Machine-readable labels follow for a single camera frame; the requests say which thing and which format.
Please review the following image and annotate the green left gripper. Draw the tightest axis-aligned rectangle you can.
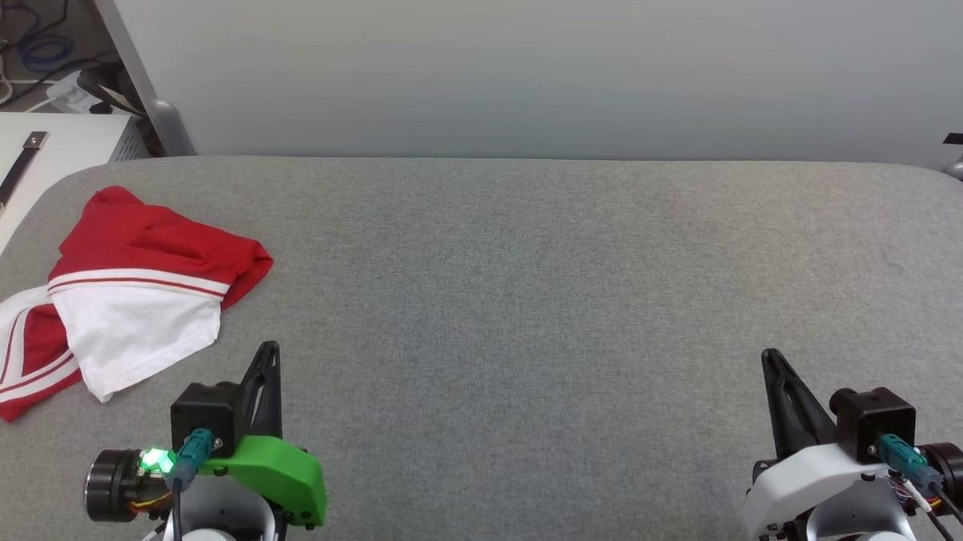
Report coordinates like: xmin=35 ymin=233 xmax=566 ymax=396
xmin=82 ymin=335 xmax=333 ymax=531

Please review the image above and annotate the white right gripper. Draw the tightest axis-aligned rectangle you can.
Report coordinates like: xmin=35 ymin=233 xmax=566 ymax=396
xmin=740 ymin=349 xmax=963 ymax=541

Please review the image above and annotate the red and white t-shirt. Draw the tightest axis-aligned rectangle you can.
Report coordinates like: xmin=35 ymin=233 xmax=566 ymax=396
xmin=0 ymin=182 xmax=277 ymax=432

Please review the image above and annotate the white metal case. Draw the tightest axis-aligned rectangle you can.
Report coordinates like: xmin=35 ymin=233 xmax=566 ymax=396
xmin=0 ymin=110 xmax=151 ymax=285

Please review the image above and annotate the white power strip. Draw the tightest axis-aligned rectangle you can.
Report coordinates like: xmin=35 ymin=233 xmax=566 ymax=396
xmin=45 ymin=70 xmax=109 ymax=116

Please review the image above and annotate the black cable with teal plug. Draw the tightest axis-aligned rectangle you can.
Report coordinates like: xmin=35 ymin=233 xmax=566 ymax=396
xmin=873 ymin=432 xmax=963 ymax=541
xmin=161 ymin=427 xmax=219 ymax=541

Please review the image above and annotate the grey partition post with foot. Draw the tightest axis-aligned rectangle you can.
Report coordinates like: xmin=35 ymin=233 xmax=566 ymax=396
xmin=73 ymin=0 xmax=203 ymax=158

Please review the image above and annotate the black strap handle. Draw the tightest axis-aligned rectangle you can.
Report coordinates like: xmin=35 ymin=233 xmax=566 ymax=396
xmin=0 ymin=130 xmax=50 ymax=230

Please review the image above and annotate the blue coiled cable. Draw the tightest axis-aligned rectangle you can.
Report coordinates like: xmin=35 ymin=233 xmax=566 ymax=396
xmin=16 ymin=33 xmax=75 ymax=74

